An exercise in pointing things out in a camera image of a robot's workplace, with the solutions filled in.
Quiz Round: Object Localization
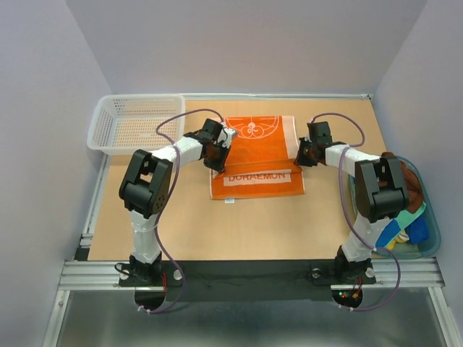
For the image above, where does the white perforated plastic basket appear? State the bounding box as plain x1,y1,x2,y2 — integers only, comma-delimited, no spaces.
87,94,186,155

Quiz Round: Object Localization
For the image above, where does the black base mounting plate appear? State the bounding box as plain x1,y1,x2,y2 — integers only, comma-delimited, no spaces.
115,260,376,311

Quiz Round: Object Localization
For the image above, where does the blue towel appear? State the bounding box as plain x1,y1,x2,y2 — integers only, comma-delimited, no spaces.
375,216,430,249

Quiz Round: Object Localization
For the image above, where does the aluminium frame rail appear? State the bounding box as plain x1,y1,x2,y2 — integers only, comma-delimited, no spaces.
43,155,462,346

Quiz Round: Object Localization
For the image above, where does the orange Doraemon towel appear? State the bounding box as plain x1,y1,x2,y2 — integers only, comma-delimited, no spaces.
210,116,305,200

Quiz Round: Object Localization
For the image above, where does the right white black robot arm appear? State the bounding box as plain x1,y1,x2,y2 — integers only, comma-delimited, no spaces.
294,121,409,282

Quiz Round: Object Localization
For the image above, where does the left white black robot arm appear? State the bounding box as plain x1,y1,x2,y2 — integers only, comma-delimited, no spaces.
115,119,237,285

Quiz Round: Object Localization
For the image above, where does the brown towel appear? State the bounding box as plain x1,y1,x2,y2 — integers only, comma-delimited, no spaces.
400,160,424,213

